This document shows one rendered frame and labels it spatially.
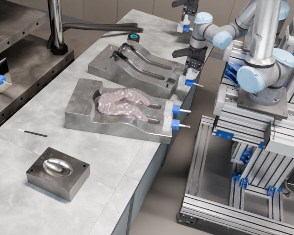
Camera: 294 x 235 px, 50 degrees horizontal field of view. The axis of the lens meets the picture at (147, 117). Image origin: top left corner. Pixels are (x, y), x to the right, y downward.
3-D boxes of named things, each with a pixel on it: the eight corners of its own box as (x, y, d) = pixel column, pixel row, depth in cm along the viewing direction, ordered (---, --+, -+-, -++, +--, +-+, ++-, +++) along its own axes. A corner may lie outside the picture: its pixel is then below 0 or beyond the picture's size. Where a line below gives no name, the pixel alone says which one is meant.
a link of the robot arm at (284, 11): (258, 29, 173) (267, 5, 163) (260, 19, 182) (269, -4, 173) (280, 35, 171) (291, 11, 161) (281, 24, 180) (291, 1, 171)
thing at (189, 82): (203, 87, 169) (206, 79, 165) (201, 93, 165) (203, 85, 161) (180, 79, 171) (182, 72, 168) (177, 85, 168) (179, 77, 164)
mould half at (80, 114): (172, 107, 170) (176, 92, 163) (169, 144, 152) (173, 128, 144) (80, 93, 170) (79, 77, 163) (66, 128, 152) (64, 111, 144)
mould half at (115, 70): (183, 77, 191) (187, 58, 182) (168, 102, 173) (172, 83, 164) (109, 51, 201) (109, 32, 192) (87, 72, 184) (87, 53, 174)
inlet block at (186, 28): (197, 32, 211) (199, 25, 207) (195, 36, 207) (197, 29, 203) (178, 27, 212) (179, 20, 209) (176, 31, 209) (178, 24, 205)
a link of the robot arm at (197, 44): (189, 38, 147) (194, 30, 152) (187, 46, 150) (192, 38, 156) (205, 43, 145) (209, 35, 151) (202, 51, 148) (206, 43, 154)
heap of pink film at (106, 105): (151, 100, 164) (153, 88, 158) (148, 125, 151) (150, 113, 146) (101, 93, 164) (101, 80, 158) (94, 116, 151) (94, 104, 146)
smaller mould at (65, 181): (90, 174, 135) (90, 164, 130) (70, 202, 124) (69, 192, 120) (50, 156, 139) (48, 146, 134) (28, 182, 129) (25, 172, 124)
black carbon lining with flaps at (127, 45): (172, 70, 183) (175, 56, 177) (162, 85, 172) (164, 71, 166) (118, 51, 191) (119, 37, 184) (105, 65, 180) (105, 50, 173)
